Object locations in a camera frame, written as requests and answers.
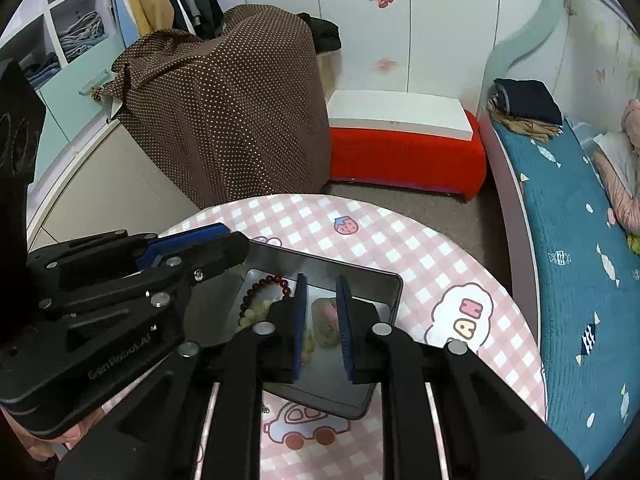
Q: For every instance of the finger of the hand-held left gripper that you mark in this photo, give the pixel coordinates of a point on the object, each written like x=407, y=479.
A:
x=190, y=241
x=215, y=257

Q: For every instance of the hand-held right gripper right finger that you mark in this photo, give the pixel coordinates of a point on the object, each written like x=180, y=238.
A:
x=345, y=330

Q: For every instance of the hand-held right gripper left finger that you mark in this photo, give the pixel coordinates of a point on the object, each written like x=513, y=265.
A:
x=299, y=330

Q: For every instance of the pale green jade pendant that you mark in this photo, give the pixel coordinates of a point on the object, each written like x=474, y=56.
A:
x=322, y=322

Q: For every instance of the grey metal tin box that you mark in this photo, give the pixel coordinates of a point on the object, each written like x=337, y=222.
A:
x=380, y=290

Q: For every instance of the person's left hand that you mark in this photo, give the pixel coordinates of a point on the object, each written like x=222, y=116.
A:
x=75, y=432

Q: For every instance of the pink checkered tablecloth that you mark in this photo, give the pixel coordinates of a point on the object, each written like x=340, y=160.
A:
x=400, y=240

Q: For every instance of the brown polka-dot cloth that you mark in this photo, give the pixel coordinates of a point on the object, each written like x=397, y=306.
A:
x=225, y=110

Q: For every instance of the red ottoman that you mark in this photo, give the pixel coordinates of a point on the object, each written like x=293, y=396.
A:
x=405, y=165

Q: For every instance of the mint green drawer unit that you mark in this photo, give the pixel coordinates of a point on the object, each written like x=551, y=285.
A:
x=65, y=100

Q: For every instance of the white board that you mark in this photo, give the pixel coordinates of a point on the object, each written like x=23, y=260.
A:
x=400, y=112

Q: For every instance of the folded dark jeans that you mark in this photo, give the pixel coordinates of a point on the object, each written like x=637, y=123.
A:
x=42, y=69

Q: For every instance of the folded light jeans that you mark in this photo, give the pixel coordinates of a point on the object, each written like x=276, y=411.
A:
x=82, y=32

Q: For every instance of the blue printed bed sheet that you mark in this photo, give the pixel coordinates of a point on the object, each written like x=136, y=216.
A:
x=575, y=270

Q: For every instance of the light blue hanging shirt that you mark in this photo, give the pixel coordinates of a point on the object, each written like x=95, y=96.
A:
x=117, y=5

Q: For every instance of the black garment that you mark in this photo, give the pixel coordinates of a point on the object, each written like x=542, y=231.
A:
x=322, y=32

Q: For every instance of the faded pink butterfly sticker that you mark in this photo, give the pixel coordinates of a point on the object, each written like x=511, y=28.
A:
x=385, y=64

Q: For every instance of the folded beige clothes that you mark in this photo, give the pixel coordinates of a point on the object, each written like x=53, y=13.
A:
x=525, y=129

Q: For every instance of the folded dark clothes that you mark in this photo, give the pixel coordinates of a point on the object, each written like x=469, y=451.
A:
x=530, y=97

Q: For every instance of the green quilt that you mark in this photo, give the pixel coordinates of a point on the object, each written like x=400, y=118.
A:
x=635, y=245

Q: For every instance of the pink padded jacket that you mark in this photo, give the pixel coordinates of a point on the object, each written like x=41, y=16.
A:
x=631, y=200

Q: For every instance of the white wardrobe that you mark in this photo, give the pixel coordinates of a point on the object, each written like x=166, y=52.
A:
x=440, y=25

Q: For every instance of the white pillow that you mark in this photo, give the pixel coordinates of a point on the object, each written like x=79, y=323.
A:
x=615, y=157

